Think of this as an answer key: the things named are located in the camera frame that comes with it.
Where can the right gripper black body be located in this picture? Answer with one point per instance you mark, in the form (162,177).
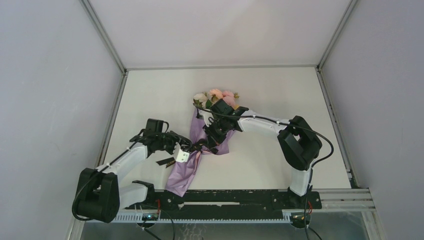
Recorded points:
(217,130)

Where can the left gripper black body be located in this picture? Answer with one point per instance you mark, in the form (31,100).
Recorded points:
(167,142)

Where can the pink fake flower stem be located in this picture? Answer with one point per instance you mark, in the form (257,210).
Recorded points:
(229,97)

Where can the white fake flower stem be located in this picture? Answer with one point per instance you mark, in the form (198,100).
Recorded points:
(200,99)

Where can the pink wrapping paper sheet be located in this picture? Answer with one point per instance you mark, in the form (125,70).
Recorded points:
(183,173)

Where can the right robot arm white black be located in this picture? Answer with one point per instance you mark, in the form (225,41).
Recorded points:
(300,145)

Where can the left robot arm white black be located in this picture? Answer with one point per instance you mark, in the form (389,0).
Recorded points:
(100,193)

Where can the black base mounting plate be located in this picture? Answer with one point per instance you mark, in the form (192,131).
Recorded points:
(228,203)

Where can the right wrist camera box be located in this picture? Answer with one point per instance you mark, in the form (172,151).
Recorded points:
(206,116)

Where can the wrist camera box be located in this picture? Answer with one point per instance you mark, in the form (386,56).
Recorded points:
(206,116)
(181,156)

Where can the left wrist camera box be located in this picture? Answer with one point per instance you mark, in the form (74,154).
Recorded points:
(181,156)

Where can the white cable duct strip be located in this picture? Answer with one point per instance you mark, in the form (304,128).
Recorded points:
(132,217)

